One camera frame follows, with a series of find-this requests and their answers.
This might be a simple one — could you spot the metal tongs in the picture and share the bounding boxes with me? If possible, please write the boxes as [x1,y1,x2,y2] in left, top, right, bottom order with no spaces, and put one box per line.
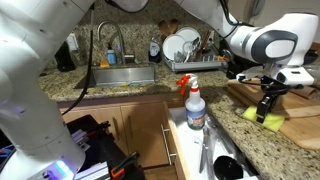
[198,126,214,174]

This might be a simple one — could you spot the dark soap dispenser white label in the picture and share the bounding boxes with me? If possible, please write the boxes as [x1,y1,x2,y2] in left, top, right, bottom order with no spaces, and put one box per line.
[148,35,163,64]

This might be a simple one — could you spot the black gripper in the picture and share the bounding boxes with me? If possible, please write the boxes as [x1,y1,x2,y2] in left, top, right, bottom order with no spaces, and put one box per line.
[256,75,291,124]

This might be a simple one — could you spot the large white plate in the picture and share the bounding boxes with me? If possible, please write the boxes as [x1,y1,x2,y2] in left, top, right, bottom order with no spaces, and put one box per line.
[162,34,186,62]

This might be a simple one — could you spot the clear drinking glass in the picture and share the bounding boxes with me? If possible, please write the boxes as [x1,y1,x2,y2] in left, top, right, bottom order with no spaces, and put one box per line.
[182,39,201,63]

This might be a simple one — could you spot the wooden cutting board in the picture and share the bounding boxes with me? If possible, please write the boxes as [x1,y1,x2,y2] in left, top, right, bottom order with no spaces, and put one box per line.
[278,113,320,151]
[227,78,320,119]

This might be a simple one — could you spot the open wooden drawer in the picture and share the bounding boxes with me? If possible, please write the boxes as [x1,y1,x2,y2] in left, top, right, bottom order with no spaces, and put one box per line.
[161,101,261,180]

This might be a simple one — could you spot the black knife block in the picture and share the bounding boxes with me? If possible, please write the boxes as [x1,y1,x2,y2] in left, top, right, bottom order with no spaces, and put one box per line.
[225,49,254,80]

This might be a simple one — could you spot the yellow sponge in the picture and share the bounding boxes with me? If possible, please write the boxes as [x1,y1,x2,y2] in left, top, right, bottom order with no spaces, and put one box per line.
[242,105,286,133]

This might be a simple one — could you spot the stainless steel faucet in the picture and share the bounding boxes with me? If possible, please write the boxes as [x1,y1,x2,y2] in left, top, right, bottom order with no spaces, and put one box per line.
[97,20,136,66]

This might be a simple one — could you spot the black round lid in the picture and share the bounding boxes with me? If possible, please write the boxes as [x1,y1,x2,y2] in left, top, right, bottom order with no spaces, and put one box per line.
[213,154,244,180]

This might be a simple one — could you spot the silver bar drawer handle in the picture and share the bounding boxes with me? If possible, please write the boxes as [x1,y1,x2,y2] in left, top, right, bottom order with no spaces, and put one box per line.
[160,124,178,167]

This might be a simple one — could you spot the black countertop appliance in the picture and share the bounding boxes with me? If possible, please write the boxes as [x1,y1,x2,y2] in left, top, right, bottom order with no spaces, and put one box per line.
[54,41,77,73]

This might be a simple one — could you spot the wooden spoon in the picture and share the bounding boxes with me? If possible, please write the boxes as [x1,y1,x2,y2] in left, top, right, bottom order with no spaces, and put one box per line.
[168,18,179,34]
[157,20,171,38]

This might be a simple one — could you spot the stainless steel sink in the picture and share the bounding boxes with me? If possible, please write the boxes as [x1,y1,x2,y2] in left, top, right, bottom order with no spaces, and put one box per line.
[74,64,158,89]

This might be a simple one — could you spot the black robot cart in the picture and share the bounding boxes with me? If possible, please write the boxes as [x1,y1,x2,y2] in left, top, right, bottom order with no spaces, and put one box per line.
[0,114,146,180]

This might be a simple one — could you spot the metal cabinet door handle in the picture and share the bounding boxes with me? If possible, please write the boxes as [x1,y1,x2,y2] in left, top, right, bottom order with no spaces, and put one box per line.
[112,116,120,143]

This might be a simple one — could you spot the white wall outlet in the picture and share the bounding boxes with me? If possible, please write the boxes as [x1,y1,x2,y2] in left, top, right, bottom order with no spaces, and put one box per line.
[66,32,79,52]

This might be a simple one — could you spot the white spray bottle red trigger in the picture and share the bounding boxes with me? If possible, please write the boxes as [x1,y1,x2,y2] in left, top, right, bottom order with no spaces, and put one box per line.
[176,73,207,131]

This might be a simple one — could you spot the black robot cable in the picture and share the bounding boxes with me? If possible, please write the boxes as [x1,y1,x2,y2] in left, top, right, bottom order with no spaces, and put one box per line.
[61,3,95,116]

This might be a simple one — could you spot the grey dish rack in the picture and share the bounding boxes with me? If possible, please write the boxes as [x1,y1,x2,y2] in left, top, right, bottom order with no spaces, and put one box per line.
[162,53,231,74]

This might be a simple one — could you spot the blue soap pump bottle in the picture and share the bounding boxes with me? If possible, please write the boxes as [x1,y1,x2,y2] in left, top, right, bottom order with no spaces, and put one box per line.
[106,43,118,66]

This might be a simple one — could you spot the red handled black clamp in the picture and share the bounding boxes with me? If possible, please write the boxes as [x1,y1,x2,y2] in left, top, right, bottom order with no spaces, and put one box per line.
[110,151,141,180]
[86,121,112,138]

